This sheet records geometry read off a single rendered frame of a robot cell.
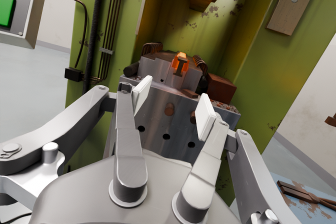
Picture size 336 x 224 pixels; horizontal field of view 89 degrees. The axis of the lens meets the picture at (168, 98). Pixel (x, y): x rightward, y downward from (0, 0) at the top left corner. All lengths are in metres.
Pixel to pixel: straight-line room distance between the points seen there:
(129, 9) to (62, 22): 3.92
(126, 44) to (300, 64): 0.66
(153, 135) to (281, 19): 0.58
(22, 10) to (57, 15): 4.07
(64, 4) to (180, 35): 3.76
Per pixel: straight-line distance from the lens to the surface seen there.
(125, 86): 0.16
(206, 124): 0.17
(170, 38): 1.02
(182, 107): 0.52
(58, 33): 4.65
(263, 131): 0.85
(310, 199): 0.71
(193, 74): 0.55
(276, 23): 0.73
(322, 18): 0.83
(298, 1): 0.76
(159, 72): 0.56
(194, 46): 1.02
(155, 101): 0.52
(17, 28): 0.55
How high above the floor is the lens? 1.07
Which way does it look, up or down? 20 degrees down
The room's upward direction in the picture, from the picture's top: 18 degrees clockwise
